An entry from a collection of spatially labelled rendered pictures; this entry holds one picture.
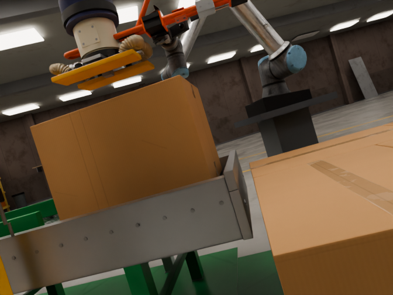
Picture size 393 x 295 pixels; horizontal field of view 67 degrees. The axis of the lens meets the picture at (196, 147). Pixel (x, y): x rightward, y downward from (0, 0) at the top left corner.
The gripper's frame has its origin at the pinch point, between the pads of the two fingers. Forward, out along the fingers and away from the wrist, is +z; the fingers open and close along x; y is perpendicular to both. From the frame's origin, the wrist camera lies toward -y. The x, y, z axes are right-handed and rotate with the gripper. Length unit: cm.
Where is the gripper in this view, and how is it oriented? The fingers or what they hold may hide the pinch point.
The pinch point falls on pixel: (161, 21)
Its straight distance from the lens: 130.7
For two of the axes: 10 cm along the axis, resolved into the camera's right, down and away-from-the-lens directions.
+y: -9.5, 2.9, 1.4
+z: -1.3, 0.7, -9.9
